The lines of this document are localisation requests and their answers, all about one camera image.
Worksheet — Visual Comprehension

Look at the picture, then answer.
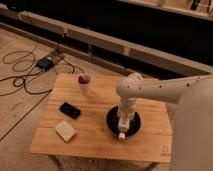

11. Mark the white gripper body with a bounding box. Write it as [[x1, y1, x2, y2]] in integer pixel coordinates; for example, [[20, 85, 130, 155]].
[[117, 98, 136, 122]]

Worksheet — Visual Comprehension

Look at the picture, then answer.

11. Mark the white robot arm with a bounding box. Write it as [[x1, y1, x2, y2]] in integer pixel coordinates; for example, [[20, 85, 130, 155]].
[[116, 73, 213, 171]]

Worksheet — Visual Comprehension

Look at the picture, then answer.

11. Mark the black ceramic bowl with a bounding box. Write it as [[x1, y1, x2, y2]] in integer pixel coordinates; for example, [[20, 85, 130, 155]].
[[106, 106, 141, 140]]

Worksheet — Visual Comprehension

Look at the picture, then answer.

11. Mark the wooden table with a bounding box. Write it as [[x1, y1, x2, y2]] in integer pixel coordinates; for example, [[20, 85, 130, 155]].
[[30, 74, 172, 163]]

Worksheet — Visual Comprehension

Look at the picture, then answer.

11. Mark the paper cup with ball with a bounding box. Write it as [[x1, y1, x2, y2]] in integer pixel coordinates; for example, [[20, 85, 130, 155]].
[[78, 74, 92, 95]]

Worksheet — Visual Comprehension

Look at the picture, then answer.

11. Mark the black rectangular phone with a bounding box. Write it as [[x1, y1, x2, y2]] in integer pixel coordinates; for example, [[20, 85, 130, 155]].
[[59, 102, 81, 119]]

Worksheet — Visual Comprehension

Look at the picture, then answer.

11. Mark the beige sponge block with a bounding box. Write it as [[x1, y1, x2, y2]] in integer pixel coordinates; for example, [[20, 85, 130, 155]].
[[55, 121, 76, 142]]

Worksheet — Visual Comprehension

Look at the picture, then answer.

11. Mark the blue power adapter box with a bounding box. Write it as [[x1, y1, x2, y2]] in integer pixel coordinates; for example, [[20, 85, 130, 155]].
[[36, 57, 54, 70]]

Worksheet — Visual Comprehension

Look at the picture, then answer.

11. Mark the long wooden shelf rail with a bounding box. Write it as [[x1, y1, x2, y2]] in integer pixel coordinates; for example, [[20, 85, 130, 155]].
[[0, 3, 213, 76]]

